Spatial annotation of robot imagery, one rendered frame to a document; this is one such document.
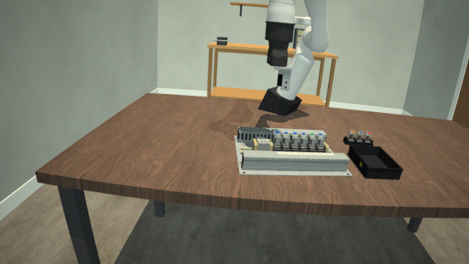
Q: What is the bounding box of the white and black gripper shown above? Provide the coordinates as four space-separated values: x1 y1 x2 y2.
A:
265 3 311 91

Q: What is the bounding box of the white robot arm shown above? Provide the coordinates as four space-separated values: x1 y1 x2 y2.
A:
276 0 329 100

